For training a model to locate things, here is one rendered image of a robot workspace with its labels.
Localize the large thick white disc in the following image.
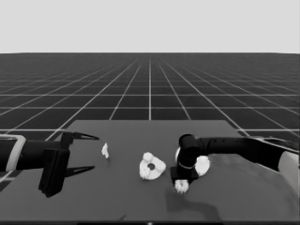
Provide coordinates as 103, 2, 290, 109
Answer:
174, 147, 211, 178

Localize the white round carrier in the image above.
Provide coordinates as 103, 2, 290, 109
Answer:
139, 156, 167, 182

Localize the small white T-shaped piece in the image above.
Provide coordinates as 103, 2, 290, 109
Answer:
100, 142, 110, 159

